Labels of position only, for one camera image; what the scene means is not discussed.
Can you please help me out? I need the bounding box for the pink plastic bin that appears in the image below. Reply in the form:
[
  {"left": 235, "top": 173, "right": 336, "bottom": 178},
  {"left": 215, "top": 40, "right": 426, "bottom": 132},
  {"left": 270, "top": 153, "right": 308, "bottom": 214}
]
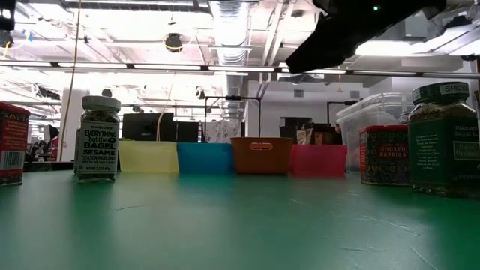
[{"left": 289, "top": 144, "right": 349, "bottom": 178}]

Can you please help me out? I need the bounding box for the pink cube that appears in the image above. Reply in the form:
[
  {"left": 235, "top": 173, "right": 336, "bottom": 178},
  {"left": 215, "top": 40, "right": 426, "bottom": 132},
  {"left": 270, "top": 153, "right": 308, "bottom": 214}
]
[
  {"left": 0, "top": 100, "right": 32, "bottom": 188},
  {"left": 358, "top": 124, "right": 410, "bottom": 188}
]

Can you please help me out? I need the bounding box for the green table mat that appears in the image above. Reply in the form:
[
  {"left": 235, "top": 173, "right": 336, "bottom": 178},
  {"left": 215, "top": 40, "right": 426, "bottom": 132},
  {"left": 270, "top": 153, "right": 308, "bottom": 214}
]
[{"left": 0, "top": 170, "right": 480, "bottom": 270}]

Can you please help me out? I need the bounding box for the hanging yellow cord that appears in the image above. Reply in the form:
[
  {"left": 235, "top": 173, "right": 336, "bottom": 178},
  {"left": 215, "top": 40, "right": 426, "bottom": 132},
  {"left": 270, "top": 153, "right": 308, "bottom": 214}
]
[{"left": 59, "top": 0, "right": 82, "bottom": 162}]

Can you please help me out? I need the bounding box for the clear plastic storage box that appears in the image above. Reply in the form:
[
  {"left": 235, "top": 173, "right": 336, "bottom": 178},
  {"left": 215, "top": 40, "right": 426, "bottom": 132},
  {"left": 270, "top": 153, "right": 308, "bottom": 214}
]
[{"left": 335, "top": 91, "right": 413, "bottom": 173}]

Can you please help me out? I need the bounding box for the orange plastic bin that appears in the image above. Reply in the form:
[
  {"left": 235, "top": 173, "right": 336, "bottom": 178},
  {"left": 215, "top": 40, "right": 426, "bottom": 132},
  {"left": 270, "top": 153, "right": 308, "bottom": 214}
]
[{"left": 229, "top": 136, "right": 294, "bottom": 176}]

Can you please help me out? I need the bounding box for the black monitor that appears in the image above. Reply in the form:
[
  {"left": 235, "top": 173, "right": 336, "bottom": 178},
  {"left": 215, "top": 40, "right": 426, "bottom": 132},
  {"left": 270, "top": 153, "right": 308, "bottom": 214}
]
[{"left": 121, "top": 112, "right": 200, "bottom": 143}]

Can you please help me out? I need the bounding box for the yellow-green plastic bin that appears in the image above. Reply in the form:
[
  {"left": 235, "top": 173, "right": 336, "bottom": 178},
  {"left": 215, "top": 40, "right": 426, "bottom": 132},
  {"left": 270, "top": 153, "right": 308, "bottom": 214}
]
[{"left": 118, "top": 140, "right": 180, "bottom": 174}]

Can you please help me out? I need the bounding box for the silver ventilation duct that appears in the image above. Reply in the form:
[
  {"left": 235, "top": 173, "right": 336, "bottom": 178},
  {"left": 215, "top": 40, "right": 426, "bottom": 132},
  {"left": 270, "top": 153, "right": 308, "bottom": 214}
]
[{"left": 208, "top": 0, "right": 253, "bottom": 113}]

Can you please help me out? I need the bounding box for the white-lid bagel seasoning jar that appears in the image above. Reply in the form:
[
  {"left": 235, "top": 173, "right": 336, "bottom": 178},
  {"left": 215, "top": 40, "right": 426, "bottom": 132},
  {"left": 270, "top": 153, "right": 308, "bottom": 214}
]
[{"left": 73, "top": 95, "right": 122, "bottom": 184}]

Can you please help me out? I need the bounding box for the black ceiling camera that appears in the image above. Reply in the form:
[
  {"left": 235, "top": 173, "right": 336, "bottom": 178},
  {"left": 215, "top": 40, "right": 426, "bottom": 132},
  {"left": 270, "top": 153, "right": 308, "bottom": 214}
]
[{"left": 164, "top": 32, "right": 184, "bottom": 53}]

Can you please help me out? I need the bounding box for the teal blue plastic bin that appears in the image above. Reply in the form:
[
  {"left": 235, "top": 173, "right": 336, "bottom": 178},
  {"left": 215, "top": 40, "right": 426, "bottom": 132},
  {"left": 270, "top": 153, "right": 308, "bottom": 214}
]
[{"left": 175, "top": 142, "right": 236, "bottom": 176}]

